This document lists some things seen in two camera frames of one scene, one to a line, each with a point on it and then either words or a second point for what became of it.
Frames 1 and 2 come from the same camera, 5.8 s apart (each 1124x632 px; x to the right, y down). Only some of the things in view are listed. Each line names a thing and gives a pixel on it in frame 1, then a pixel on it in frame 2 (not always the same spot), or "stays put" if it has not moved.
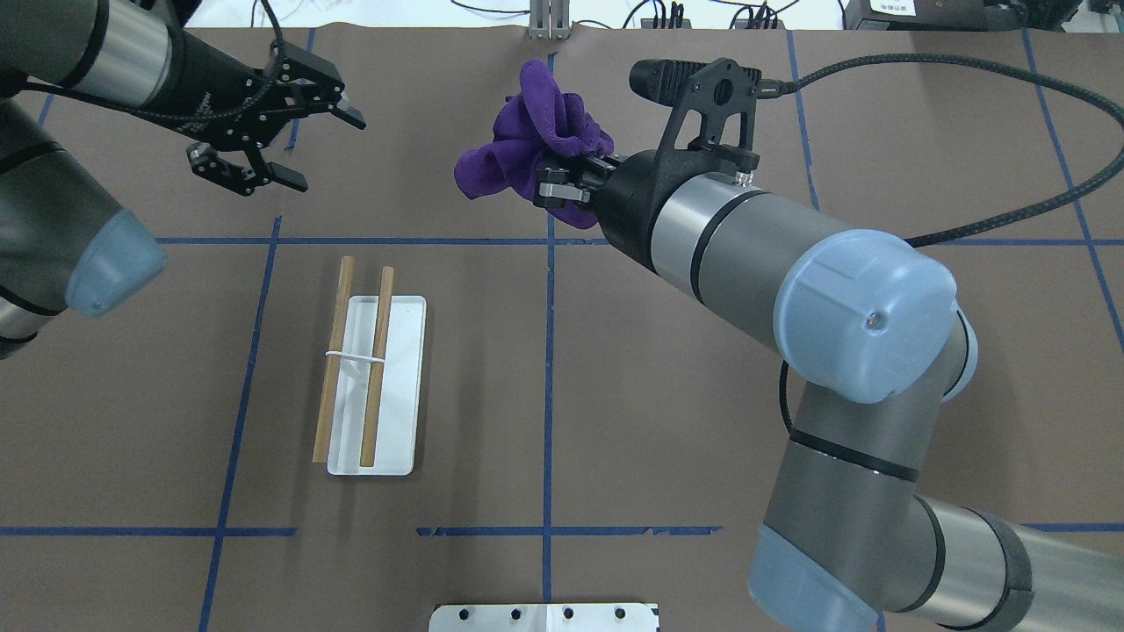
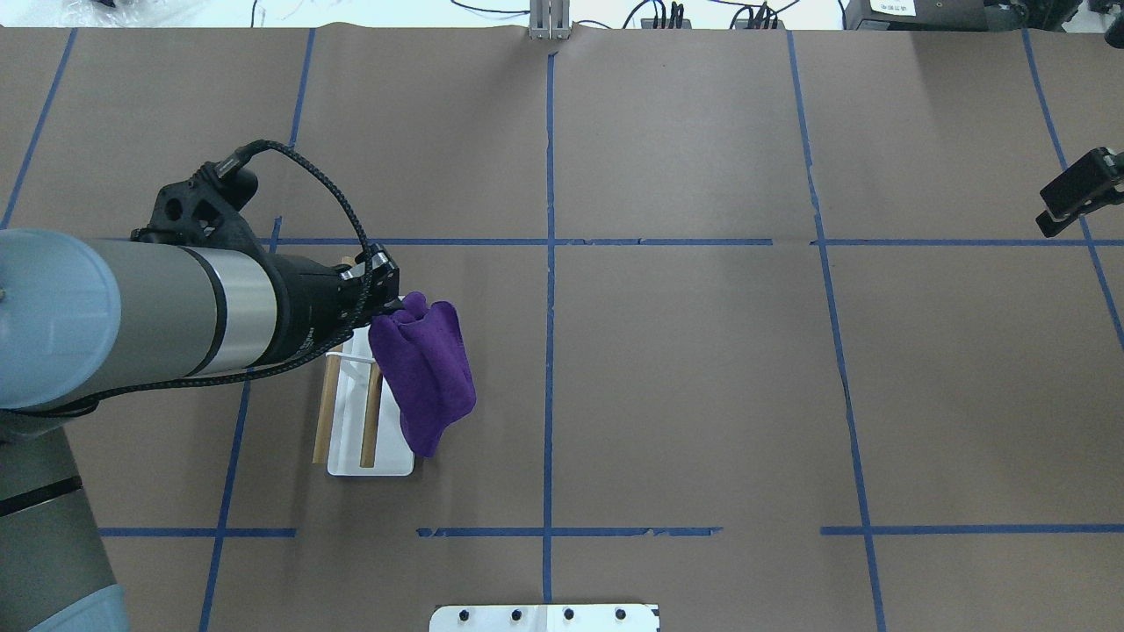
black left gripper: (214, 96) to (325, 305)
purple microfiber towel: (536, 125) to (421, 353)
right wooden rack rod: (331, 381) stays put
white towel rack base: (399, 404) stays put
